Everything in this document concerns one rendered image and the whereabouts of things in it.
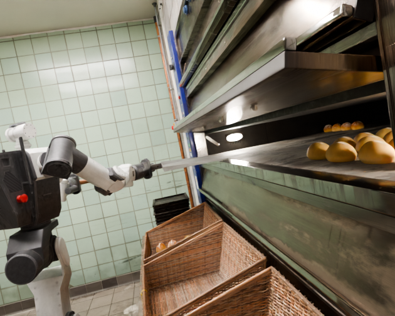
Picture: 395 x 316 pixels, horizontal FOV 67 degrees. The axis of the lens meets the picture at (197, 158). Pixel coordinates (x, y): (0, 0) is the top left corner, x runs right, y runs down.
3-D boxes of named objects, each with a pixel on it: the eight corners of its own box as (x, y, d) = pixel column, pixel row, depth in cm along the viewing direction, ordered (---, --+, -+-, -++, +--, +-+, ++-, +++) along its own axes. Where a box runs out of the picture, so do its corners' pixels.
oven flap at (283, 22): (190, 122, 220) (194, 95, 220) (368, 22, 44) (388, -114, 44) (185, 121, 219) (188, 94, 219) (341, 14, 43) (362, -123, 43)
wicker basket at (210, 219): (213, 236, 223) (206, 200, 221) (233, 266, 167) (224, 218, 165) (148, 252, 216) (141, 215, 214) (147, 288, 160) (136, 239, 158)
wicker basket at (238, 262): (234, 268, 164) (224, 220, 162) (282, 329, 109) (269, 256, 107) (146, 293, 155) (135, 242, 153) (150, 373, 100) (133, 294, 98)
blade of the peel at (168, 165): (163, 172, 159) (163, 166, 159) (160, 165, 214) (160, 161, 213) (228, 158, 164) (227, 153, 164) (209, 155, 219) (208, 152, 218)
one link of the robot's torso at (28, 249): (42, 281, 108) (32, 234, 107) (5, 290, 106) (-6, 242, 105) (65, 254, 136) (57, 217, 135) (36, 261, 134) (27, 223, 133)
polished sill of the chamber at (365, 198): (207, 160, 224) (205, 155, 223) (437, 211, 46) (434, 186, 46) (199, 162, 223) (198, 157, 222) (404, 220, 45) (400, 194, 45)
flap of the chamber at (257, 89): (173, 132, 218) (200, 132, 221) (284, 68, 42) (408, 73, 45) (173, 129, 218) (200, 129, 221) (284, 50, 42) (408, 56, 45)
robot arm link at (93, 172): (131, 184, 135) (93, 159, 120) (110, 204, 136) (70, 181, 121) (124, 170, 144) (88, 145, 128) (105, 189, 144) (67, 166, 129)
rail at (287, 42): (173, 129, 218) (175, 129, 218) (284, 50, 42) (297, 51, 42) (173, 126, 218) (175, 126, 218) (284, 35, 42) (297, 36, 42)
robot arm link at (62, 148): (86, 172, 117) (56, 155, 108) (70, 182, 120) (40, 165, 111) (89, 151, 125) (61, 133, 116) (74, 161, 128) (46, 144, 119)
